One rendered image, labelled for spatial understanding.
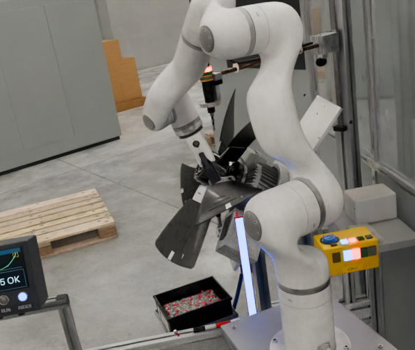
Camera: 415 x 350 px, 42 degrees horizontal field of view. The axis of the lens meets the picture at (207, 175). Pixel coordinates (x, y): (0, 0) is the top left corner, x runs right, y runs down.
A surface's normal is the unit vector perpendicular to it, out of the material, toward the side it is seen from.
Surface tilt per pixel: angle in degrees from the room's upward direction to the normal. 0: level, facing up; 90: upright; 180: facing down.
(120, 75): 90
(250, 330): 0
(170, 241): 51
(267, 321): 0
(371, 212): 90
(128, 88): 90
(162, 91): 72
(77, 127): 90
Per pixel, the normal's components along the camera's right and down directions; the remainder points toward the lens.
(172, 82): -0.25, 0.00
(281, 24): 0.46, 0.07
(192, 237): -0.44, -0.37
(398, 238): -0.15, -0.94
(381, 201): 0.11, 0.30
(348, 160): -0.74, 0.32
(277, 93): 0.14, -0.04
